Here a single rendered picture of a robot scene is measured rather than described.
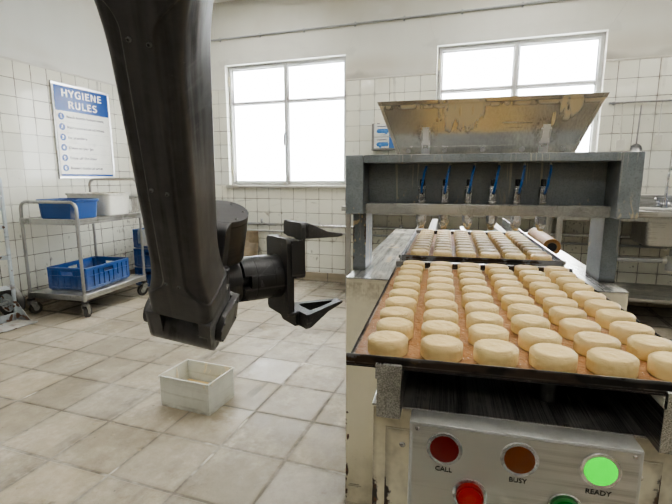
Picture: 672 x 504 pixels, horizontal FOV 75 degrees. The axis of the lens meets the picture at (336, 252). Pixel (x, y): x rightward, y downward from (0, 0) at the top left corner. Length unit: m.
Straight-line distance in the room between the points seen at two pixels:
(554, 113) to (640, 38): 3.49
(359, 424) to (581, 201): 0.88
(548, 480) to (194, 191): 0.47
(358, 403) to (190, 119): 1.17
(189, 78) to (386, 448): 0.48
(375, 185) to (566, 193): 0.51
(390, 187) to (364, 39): 3.61
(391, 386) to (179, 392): 1.91
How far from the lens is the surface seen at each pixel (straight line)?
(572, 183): 1.32
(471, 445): 0.56
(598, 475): 0.59
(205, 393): 2.28
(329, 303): 0.63
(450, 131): 1.26
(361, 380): 1.35
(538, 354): 0.56
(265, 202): 5.05
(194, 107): 0.32
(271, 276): 0.56
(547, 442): 0.56
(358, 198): 1.22
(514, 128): 1.27
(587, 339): 0.63
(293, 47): 5.06
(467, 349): 0.59
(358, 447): 1.46
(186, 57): 0.30
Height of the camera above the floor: 1.12
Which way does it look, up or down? 9 degrees down
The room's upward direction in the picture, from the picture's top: straight up
